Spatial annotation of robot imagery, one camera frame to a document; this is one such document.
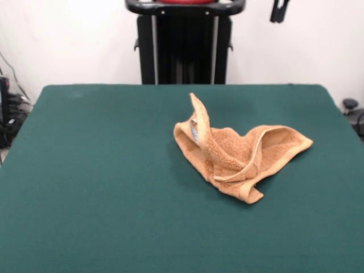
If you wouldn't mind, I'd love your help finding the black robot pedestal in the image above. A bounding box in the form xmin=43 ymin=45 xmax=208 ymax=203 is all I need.
xmin=124 ymin=0 xmax=245 ymax=85

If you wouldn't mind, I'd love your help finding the dark green table cloth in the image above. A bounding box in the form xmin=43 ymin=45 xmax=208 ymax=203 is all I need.
xmin=0 ymin=84 xmax=364 ymax=273

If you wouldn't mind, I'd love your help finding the black electronics box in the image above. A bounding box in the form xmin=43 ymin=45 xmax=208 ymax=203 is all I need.
xmin=0 ymin=76 xmax=10 ymax=148

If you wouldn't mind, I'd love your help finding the orange terry towel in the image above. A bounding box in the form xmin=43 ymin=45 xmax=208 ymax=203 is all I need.
xmin=173 ymin=92 xmax=314 ymax=205

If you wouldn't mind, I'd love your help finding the black cable bundle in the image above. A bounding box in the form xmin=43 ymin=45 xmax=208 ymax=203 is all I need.
xmin=6 ymin=93 xmax=34 ymax=134

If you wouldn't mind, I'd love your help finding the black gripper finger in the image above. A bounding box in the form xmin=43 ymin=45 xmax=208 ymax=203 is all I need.
xmin=279 ymin=0 xmax=291 ymax=21
xmin=270 ymin=0 xmax=283 ymax=23

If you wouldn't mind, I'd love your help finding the grey cable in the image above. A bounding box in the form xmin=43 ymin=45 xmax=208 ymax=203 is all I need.
xmin=0 ymin=51 xmax=31 ymax=102

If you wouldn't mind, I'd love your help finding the black office chair base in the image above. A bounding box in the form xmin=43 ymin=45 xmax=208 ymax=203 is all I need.
xmin=342 ymin=98 xmax=364 ymax=143

